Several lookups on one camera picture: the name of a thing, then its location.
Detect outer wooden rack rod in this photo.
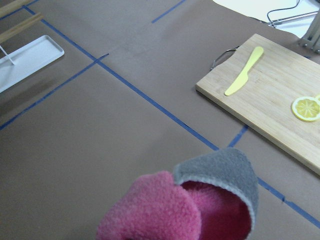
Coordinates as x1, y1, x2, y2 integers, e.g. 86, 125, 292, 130
0, 0, 32, 18

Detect lemon slice near knife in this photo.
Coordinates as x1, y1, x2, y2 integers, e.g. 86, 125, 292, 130
291, 96, 320, 122

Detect white rack base tray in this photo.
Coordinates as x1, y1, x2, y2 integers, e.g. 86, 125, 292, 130
0, 35, 65, 92

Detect bamboo cutting board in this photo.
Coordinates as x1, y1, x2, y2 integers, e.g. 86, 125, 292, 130
195, 34, 320, 173

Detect metal cutting board handle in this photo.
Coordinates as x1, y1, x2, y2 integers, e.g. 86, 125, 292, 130
209, 46, 239, 72

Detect pink and grey cloth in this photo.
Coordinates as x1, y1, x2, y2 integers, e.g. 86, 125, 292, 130
96, 148, 259, 240

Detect white rack upright bracket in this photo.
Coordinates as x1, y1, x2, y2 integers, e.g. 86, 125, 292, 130
0, 45, 16, 66

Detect aluminium frame post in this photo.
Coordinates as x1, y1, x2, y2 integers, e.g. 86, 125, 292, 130
298, 12, 320, 54

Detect yellow plastic knife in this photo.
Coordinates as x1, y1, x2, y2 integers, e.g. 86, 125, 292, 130
224, 46, 264, 96

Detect inner wooden rack rod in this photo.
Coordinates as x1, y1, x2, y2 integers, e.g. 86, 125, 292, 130
0, 12, 44, 43

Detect wooden rack rod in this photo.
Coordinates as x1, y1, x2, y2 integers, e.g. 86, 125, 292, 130
0, 0, 32, 18
0, 12, 44, 43

